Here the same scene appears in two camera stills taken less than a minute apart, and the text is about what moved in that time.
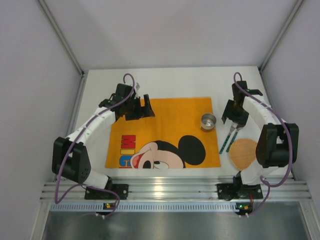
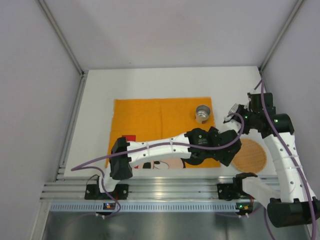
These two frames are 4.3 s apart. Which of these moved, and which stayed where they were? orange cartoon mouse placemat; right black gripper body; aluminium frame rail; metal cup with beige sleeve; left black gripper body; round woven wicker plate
Moved: right black gripper body; left black gripper body; metal cup with beige sleeve
Stayed: aluminium frame rail; orange cartoon mouse placemat; round woven wicker plate
